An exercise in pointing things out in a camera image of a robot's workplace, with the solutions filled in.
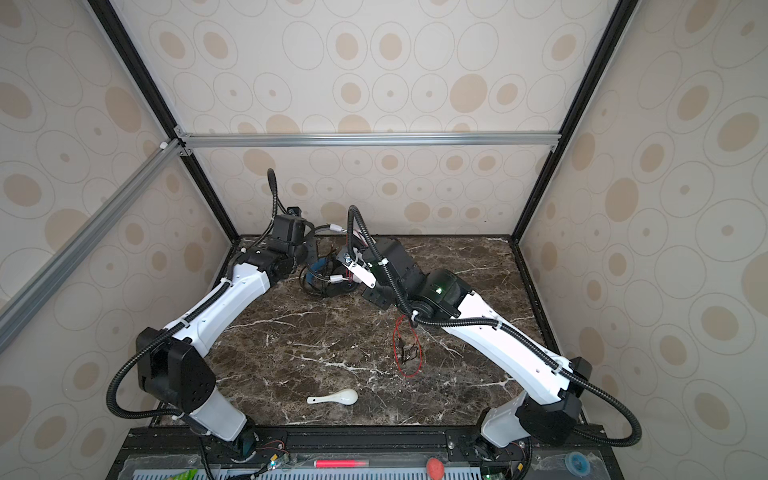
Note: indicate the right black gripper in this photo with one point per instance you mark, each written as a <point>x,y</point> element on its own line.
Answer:
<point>370,296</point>

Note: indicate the black blue headphones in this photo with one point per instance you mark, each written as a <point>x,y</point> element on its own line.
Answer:
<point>326,278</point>

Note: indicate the white black headphones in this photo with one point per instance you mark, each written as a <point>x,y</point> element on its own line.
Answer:
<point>336,252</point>

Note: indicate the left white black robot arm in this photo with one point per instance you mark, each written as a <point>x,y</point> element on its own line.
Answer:
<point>170,362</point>

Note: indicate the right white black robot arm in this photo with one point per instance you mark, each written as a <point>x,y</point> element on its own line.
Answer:
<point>549,406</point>

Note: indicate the white ceramic spoon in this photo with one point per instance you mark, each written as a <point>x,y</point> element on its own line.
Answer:
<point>346,397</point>

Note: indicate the red round ball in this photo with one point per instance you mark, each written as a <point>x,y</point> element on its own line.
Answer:
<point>435,469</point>

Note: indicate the pink marker pen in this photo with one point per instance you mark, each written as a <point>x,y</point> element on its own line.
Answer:
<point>340,463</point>

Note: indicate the blue tape roll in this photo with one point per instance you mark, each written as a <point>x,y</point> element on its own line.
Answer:
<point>577,464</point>

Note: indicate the green object at base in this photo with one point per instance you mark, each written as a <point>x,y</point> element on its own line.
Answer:
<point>185,475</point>

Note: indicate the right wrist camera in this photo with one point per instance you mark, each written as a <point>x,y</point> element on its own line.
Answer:
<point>356,270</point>

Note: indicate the silver aluminium back rail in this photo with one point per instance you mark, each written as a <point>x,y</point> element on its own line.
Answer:
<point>359,140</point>

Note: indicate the silver aluminium rail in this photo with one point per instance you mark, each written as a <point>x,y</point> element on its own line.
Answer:
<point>20,310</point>
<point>359,140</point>

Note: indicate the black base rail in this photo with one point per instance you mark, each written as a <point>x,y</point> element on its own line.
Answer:
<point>393,452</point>

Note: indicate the silver aluminium left rail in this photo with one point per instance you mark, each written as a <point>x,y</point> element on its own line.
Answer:
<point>20,310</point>

